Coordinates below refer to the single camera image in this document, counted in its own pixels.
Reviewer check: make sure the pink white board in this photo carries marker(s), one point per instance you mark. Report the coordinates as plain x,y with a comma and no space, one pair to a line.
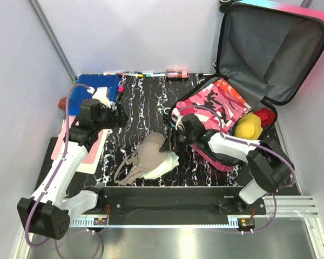
90,162

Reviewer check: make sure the white bra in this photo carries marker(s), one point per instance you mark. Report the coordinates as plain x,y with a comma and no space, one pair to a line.
170,162

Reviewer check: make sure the blue folder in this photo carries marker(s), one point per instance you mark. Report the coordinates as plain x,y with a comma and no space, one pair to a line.
95,81

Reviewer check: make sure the red capped black marker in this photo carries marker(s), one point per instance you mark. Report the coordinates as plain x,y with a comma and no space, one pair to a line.
119,93

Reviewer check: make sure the pink patterned tube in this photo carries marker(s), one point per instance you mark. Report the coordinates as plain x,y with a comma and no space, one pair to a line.
177,74

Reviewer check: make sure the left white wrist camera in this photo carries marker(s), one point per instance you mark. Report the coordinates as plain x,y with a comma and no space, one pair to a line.
102,94

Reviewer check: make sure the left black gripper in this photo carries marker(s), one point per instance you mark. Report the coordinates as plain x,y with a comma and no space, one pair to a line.
117,121

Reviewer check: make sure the teal capped marker pen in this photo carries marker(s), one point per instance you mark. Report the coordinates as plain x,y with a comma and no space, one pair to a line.
153,74

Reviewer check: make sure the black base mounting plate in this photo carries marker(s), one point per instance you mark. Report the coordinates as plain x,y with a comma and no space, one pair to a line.
218,200

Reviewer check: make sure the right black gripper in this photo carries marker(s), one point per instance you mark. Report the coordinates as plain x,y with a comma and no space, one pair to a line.
169,145

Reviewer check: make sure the yellow bra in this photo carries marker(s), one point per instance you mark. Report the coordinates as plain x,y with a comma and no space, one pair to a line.
248,127

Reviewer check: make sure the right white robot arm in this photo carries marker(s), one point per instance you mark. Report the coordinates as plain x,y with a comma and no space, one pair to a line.
270,167

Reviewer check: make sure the aluminium rail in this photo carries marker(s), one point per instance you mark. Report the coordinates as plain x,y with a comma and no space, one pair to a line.
269,208

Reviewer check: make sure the brown red round object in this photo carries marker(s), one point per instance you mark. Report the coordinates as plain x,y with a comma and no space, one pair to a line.
62,103

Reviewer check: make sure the beige bra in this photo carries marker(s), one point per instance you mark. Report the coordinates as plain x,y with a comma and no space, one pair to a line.
144,159

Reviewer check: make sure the pink camouflage garment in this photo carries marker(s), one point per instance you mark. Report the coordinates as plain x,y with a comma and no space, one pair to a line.
212,106

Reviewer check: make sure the colourful marker pen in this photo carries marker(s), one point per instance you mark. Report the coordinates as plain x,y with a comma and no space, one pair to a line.
131,73

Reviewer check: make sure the orange white shirt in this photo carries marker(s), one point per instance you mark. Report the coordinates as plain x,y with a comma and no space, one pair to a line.
226,87

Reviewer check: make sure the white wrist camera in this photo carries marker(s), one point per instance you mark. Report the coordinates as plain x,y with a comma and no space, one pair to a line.
179,124
102,94

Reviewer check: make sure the pink teal hardshell suitcase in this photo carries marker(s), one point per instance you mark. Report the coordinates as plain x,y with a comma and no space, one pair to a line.
266,51

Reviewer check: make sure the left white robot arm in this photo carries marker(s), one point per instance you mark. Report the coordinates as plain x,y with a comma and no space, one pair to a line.
46,213

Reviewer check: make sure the black tape roll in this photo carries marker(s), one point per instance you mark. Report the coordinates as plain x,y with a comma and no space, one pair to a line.
166,110

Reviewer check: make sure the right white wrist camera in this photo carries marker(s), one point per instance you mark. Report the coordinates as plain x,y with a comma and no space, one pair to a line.
179,124

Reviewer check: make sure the red lace bra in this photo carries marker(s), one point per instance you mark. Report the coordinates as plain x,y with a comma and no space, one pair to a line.
266,116

